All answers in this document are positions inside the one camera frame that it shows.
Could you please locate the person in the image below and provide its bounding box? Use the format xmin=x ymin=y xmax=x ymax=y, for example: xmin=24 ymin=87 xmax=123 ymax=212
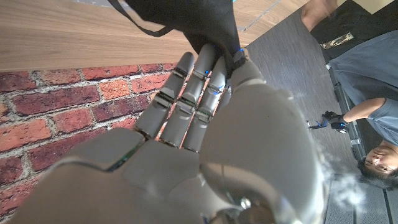
xmin=300 ymin=0 xmax=398 ymax=191

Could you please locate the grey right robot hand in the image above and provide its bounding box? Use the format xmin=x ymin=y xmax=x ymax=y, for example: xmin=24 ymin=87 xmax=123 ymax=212
xmin=6 ymin=42 xmax=330 ymax=224

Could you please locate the bare person forearm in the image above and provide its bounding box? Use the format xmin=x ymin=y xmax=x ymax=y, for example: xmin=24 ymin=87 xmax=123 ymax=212
xmin=343 ymin=97 xmax=388 ymax=124

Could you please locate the brick print backdrop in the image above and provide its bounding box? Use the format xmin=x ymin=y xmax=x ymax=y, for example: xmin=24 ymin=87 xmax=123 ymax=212
xmin=0 ymin=62 xmax=178 ymax=215

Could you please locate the black apron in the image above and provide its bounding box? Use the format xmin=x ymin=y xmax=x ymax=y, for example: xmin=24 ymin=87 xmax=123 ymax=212
xmin=107 ymin=0 xmax=242 ymax=78

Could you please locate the black glove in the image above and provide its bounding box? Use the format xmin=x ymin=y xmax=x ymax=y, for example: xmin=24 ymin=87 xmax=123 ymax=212
xmin=322 ymin=110 xmax=349 ymax=134

